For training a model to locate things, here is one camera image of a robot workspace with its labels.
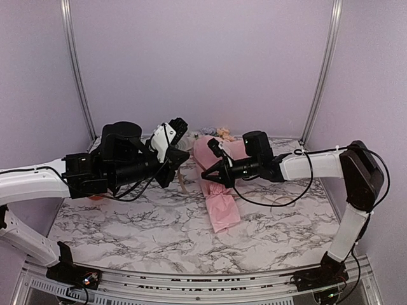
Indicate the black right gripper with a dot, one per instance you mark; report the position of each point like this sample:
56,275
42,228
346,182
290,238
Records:
226,176

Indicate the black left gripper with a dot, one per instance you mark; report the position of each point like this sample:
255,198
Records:
176,158

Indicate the beige raffia ribbon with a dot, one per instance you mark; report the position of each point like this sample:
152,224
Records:
181,181

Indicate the pink wrapping paper sheet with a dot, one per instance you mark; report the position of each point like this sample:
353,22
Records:
221,206

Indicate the large pink fake rose stem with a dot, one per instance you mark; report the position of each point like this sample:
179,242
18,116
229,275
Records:
225,134

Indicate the blue fake flower stem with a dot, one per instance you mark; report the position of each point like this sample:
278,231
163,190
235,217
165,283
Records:
211,131

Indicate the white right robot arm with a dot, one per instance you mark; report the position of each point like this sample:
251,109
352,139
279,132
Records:
363,171

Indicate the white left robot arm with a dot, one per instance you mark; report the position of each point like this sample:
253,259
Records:
121,159

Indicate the striped grey ceramic plate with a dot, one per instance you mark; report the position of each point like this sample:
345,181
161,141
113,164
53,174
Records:
185,144

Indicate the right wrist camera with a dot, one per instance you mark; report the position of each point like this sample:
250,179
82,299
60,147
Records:
217,148

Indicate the left aluminium frame post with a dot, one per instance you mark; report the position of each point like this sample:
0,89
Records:
75,66

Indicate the aluminium frame post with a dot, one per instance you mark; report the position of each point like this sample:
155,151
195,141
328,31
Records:
75,66
327,58

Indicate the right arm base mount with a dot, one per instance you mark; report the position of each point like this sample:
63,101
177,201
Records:
330,272

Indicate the aluminium front rail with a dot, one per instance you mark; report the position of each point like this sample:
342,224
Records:
132,287

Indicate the right aluminium frame post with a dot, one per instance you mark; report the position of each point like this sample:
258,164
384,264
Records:
327,58

